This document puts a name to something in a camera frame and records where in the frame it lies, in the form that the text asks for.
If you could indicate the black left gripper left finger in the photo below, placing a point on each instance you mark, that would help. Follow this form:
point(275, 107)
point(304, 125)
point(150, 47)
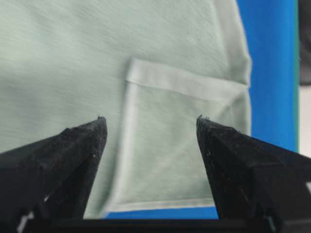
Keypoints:
point(51, 178)

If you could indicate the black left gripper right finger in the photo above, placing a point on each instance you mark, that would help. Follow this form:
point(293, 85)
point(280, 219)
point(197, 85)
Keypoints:
point(257, 187)

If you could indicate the sage green bath towel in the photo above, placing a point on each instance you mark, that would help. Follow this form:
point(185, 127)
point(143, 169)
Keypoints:
point(61, 65)

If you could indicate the blue table cloth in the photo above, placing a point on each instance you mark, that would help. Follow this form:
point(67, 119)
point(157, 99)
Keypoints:
point(269, 72)

